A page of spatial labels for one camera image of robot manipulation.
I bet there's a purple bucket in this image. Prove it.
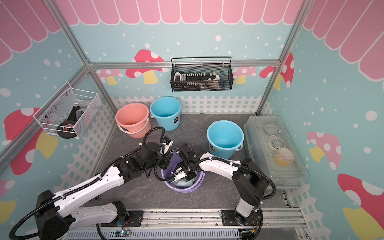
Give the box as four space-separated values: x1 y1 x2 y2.
161 153 205 193

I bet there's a light green cloth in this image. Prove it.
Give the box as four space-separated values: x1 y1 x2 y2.
173 178 196 189

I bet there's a teal bucket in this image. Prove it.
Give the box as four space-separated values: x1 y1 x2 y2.
207 120 245 159
150 97 182 132

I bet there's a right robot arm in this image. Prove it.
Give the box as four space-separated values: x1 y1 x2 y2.
154 144 277 226

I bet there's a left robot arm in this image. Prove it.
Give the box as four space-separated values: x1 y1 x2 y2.
9 127 173 240

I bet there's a pink bucket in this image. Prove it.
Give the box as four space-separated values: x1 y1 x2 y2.
115 103 151 139

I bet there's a clear plastic storage box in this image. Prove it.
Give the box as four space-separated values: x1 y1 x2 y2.
244 116 309 189

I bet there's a white power strip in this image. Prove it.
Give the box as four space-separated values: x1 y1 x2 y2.
172 72 221 89

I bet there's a black tape dispenser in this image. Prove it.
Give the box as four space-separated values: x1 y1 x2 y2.
57 106 81 139

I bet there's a black wire wall basket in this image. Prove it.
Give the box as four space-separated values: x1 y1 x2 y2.
170 57 234 92

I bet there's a white wire wall basket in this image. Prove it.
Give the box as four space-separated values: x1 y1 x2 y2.
33 83 102 139

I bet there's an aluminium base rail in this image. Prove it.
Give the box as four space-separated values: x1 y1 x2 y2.
62 208 312 240

